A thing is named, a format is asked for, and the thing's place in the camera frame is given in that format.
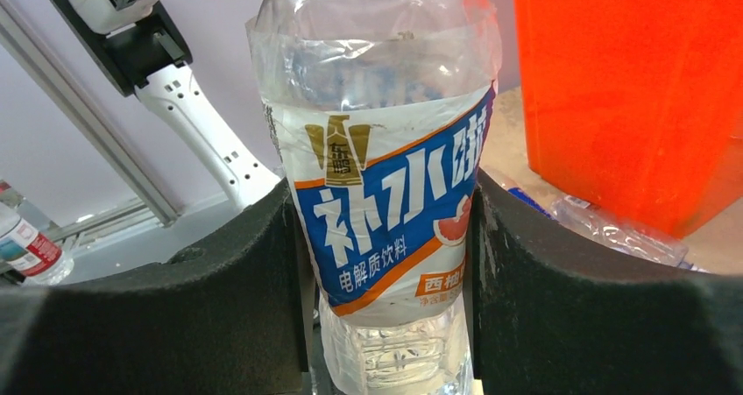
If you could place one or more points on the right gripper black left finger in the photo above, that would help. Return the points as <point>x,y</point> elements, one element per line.
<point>219,317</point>

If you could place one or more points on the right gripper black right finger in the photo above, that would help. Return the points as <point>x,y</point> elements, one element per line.
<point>551,312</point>

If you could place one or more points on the white blue label bottle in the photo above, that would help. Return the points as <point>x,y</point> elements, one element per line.
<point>380,111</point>

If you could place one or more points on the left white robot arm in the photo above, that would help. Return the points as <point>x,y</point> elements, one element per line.
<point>139,49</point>

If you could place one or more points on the orange plastic bin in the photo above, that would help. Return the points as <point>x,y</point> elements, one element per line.
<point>636,105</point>

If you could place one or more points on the small clear bottle white cap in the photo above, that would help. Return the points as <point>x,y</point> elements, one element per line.
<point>618,233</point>

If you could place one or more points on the Pepsi label clear bottle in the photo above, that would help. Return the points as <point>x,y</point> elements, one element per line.
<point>513,188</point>

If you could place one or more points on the crushed red blue label bottle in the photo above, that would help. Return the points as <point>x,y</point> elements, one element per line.
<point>26,249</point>

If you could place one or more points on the aluminium frame rail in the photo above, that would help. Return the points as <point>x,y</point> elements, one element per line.
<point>57,151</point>

